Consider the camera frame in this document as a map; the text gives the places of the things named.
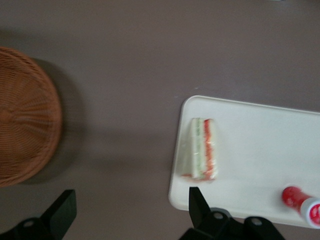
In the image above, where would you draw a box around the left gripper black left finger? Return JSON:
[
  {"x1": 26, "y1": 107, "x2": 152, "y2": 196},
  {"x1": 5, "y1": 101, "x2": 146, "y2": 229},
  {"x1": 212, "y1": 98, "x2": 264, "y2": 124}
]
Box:
[{"x1": 3, "y1": 189, "x2": 78, "y2": 240}]

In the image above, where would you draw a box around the triangle sandwich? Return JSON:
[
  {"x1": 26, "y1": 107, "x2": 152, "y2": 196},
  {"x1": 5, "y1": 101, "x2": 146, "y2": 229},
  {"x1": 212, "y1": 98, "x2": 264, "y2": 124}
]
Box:
[{"x1": 180, "y1": 117, "x2": 218, "y2": 184}]

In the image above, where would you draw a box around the round brown wicker basket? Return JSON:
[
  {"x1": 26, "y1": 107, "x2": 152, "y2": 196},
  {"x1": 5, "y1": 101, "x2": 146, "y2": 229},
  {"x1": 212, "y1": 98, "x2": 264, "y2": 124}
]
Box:
[{"x1": 0, "y1": 45, "x2": 63, "y2": 188}]

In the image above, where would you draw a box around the red yogurt drink bottle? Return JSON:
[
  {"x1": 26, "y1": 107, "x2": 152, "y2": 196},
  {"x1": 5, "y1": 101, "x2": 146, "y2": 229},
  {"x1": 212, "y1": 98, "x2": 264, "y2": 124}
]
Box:
[{"x1": 281, "y1": 185, "x2": 320, "y2": 229}]

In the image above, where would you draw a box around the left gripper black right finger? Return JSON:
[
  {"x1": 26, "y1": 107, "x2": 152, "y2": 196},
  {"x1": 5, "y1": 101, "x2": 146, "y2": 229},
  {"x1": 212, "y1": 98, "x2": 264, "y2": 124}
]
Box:
[{"x1": 178, "y1": 186, "x2": 286, "y2": 240}]

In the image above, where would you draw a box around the cream plastic tray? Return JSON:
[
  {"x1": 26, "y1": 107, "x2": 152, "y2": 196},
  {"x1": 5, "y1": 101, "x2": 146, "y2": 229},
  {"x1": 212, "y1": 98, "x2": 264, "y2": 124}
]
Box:
[{"x1": 167, "y1": 94, "x2": 320, "y2": 230}]

